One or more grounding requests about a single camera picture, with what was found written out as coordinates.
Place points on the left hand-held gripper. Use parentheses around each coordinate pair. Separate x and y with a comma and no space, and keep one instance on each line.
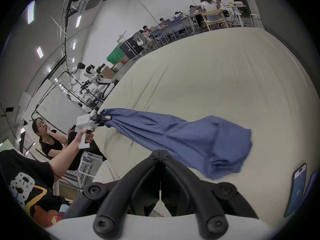
(83,121)

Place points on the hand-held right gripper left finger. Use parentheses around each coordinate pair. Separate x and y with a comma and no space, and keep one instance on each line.
(130,184)

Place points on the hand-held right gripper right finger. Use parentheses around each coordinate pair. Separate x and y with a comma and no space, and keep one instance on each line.
(190,184)

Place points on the blue garment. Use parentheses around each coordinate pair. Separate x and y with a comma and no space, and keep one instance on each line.
(180,140)

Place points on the person's left forearm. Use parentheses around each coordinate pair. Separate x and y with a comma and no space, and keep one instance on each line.
(65,156)

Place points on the person's left hand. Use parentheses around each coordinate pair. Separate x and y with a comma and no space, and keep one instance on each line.
(87,137)

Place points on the cardboard carton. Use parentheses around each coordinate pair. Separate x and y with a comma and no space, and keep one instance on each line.
(109,71)

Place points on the white humanoid robot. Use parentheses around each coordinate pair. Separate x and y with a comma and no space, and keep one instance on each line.
(89,70)

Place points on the green bin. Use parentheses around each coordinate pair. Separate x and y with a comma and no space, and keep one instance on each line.
(115,56)

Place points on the black flight case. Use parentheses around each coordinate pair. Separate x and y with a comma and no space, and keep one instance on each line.
(131,49)

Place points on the white office chair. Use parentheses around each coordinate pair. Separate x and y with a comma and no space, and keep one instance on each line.
(141,40)

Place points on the person's body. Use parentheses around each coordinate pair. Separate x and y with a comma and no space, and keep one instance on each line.
(27,184)

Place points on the bed with beige sheet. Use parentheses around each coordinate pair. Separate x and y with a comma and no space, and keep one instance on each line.
(212,79)

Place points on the smartphone with dark case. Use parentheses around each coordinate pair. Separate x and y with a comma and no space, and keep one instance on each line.
(297,189)

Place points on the group of people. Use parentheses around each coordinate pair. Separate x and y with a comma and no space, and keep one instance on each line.
(162,21)

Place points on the row of tables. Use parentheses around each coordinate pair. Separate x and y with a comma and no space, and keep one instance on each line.
(175,25)

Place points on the wooden chair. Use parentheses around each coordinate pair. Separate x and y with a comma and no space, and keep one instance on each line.
(215,19)

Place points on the white stool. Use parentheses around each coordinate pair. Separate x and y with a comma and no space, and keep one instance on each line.
(255,19)

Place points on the white metal frame chair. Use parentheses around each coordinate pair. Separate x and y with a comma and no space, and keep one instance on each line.
(86,167)

